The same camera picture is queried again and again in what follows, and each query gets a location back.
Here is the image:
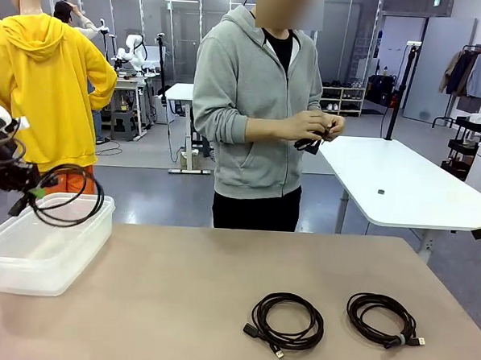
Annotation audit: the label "black USB cable without strap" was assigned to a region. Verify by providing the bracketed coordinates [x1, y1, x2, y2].
[241, 290, 326, 360]

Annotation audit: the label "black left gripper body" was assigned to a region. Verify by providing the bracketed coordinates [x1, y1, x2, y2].
[0, 137, 43, 194]

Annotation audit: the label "beige hanging coat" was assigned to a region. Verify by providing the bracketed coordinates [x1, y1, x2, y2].
[437, 48, 464, 96]

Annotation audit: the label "yellow hoodie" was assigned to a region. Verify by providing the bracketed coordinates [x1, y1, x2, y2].
[0, 10, 122, 176]

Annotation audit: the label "background person with black cap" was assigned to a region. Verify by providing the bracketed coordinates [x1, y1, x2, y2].
[52, 0, 102, 40]

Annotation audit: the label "clear plastic storage bin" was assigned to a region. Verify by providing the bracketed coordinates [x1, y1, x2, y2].
[0, 189, 117, 300]

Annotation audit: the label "white standing desk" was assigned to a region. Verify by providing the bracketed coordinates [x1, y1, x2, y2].
[160, 81, 219, 176]

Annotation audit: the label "black pole stand white top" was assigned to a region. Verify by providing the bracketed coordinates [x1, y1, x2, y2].
[381, 39, 423, 143]

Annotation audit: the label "navy hanging jacket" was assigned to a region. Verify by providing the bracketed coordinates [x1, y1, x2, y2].
[446, 49, 480, 99]

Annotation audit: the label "black equipment case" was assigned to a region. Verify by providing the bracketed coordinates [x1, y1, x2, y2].
[367, 73, 401, 108]

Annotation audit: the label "black utility cart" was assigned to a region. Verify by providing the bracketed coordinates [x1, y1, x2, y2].
[440, 115, 481, 182]

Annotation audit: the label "orange shorts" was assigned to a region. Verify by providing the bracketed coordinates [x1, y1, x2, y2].
[37, 161, 98, 200]

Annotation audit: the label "thick black power cable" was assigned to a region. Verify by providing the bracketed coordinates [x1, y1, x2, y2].
[6, 160, 107, 230]

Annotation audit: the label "person's right hand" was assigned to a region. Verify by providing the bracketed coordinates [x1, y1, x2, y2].
[285, 108, 330, 143]

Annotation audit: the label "person's right forearm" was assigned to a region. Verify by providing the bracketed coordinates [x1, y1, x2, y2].
[242, 114, 293, 146]

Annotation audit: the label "person's left hand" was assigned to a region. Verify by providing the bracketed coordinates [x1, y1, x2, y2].
[321, 114, 347, 143]

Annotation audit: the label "black camera tripod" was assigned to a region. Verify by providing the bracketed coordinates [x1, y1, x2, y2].
[151, 32, 172, 105]

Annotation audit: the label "person in gray hoodie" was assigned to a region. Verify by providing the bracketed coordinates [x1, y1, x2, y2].
[185, 2, 352, 235]

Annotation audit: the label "white workbench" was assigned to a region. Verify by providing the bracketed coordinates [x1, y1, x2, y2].
[111, 72, 158, 141]

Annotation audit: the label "dark step stool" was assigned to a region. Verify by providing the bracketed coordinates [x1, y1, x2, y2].
[108, 108, 143, 143]

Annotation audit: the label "small black cable bundle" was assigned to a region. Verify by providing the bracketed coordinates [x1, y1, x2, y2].
[292, 126, 334, 156]

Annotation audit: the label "white sensor stand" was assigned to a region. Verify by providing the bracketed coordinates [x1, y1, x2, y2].
[93, 17, 115, 61]

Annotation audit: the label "large white table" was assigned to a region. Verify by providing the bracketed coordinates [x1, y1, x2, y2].
[313, 134, 481, 266]

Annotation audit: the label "wooden shoe rack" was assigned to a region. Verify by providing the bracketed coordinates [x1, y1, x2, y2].
[319, 85, 367, 118]

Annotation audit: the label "black USB cable gray strap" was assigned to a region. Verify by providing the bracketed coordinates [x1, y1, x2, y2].
[344, 291, 429, 353]

